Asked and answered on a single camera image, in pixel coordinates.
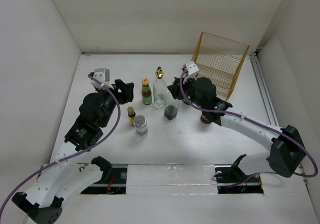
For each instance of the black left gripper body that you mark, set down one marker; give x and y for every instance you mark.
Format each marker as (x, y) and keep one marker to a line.
(110, 100)

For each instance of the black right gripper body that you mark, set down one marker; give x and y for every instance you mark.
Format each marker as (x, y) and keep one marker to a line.
(189, 88)

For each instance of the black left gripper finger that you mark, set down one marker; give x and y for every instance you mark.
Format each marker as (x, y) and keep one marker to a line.
(127, 90)
(119, 83)

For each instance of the dark liquid oil bottle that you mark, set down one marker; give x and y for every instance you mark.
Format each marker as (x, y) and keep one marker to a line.
(171, 107)

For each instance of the clear glass oil bottle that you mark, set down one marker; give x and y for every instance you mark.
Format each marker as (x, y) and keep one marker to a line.
(159, 89)

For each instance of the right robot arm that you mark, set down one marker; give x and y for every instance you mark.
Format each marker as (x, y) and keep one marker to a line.
(284, 148)

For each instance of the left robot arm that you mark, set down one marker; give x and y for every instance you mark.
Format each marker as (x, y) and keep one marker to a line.
(43, 202)

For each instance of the yellow cap sauce bottle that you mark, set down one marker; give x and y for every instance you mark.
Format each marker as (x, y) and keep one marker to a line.
(146, 92)

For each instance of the small brown bottle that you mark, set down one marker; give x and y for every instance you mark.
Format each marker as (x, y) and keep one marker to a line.
(131, 115)

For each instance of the red lid sauce jar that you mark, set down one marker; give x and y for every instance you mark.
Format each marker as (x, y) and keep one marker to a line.
(206, 118)

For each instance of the silver lid spice jar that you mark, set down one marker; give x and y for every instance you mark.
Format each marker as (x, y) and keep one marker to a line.
(140, 124)

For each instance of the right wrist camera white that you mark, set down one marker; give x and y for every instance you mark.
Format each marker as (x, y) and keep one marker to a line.
(191, 71)

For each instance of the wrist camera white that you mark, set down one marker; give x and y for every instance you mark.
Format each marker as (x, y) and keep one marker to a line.
(191, 71)
(102, 75)

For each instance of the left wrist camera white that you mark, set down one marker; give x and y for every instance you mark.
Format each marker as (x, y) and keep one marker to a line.
(102, 75)

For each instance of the gold wire basket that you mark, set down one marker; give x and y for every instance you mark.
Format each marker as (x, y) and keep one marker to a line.
(220, 59)

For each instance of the aluminium side rail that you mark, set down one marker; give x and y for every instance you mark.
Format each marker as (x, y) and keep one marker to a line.
(263, 89)

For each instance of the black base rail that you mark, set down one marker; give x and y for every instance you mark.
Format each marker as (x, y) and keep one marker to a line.
(170, 179)

